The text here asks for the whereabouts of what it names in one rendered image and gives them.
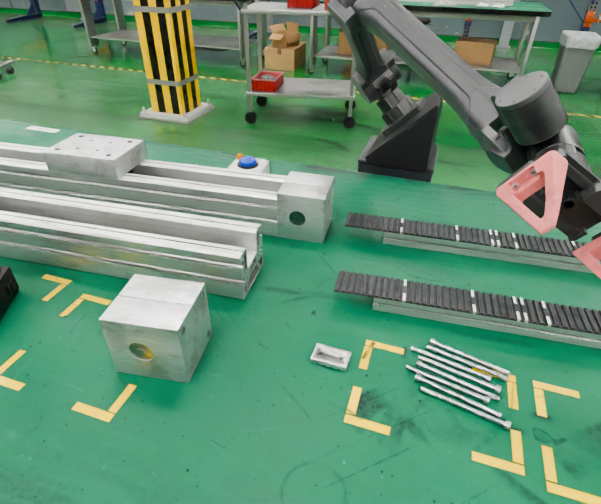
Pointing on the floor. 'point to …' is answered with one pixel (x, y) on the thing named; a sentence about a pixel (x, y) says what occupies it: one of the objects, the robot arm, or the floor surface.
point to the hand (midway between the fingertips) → (582, 252)
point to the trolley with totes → (322, 88)
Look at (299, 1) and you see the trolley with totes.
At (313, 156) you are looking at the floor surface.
